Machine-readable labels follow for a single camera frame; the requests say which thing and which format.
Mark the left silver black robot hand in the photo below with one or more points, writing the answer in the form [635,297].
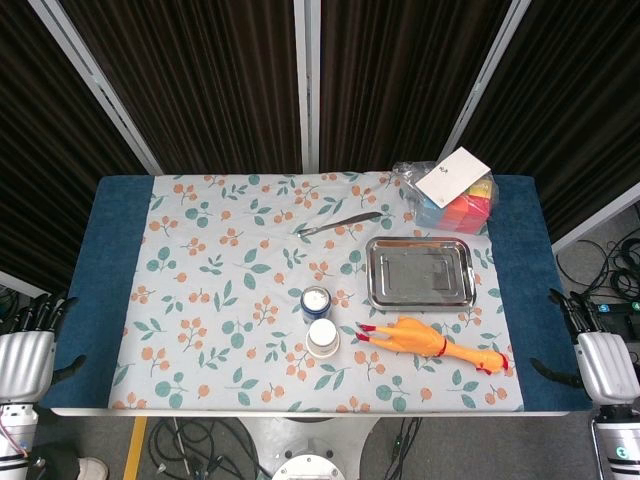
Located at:
[25,360]

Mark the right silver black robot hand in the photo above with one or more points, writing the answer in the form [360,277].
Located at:
[610,365]

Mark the orange rubber chicken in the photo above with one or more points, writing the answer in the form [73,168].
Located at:
[415,340]

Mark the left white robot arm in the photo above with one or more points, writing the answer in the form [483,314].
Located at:
[15,435]

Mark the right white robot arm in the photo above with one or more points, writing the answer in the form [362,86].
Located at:
[622,445]

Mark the stainless steel tray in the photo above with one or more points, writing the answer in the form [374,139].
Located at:
[420,272]

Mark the white shoe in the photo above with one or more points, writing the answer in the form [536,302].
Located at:
[92,469]

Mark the blue table mat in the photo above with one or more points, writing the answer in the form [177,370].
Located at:
[110,240]

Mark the dark pleated curtain panel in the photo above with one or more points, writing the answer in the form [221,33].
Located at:
[200,85]
[45,165]
[575,100]
[400,75]

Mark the plastic bag of coloured blocks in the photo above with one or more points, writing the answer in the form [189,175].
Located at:
[465,212]

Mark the floral print tablecloth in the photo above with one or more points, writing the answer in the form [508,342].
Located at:
[225,280]

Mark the white paper card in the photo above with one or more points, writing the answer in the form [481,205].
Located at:
[452,177]

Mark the white paper cup stack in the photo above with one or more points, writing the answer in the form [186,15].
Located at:
[323,337]

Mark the blue drink can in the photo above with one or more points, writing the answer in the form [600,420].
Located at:
[316,302]

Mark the white table pedestal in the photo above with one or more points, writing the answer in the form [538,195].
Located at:
[255,440]

